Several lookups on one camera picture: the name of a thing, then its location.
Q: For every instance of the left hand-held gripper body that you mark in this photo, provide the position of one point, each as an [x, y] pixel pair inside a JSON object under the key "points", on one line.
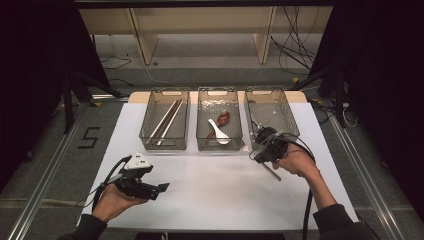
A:
{"points": [[136, 185]]}

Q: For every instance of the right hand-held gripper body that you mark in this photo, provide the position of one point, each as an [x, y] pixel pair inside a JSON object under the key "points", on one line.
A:
{"points": [[273, 145]]}

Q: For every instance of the steel table knife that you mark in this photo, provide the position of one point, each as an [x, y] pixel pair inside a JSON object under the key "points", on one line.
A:
{"points": [[273, 173]]}

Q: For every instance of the clear grey plastic bin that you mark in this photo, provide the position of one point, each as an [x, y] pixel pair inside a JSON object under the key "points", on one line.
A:
{"points": [[266, 106], [156, 106], [218, 100]]}

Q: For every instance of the white ceramic spoon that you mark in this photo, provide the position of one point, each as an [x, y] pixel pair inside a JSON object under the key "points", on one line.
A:
{"points": [[220, 135]]}

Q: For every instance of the white chopstick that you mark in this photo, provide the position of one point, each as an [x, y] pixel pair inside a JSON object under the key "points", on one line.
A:
{"points": [[172, 121], [163, 120]]}

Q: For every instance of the brown wooden spoon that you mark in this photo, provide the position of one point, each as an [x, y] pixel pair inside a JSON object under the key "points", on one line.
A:
{"points": [[222, 118]]}

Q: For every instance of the person's right hand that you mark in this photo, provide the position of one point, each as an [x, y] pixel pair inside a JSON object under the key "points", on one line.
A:
{"points": [[298, 160]]}

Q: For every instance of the person's left hand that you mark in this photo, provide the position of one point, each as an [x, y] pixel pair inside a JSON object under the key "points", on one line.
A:
{"points": [[113, 203]]}

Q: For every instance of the white table mat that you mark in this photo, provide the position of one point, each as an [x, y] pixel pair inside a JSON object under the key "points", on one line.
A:
{"points": [[116, 133]]}

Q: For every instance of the black metal stand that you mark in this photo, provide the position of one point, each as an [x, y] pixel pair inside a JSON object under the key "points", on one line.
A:
{"points": [[339, 96]]}

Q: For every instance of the black tripod stand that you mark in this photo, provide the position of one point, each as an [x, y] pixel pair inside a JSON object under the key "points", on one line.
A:
{"points": [[68, 106]]}

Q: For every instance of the black curtain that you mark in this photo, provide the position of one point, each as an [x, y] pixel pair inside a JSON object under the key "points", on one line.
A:
{"points": [[36, 66], [383, 83]]}

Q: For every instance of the beige wooden shelf unit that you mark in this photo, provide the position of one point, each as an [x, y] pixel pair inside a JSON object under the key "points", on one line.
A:
{"points": [[200, 20]]}

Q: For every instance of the aluminium floor rail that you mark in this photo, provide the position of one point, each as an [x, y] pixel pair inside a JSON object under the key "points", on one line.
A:
{"points": [[43, 186], [366, 183]]}

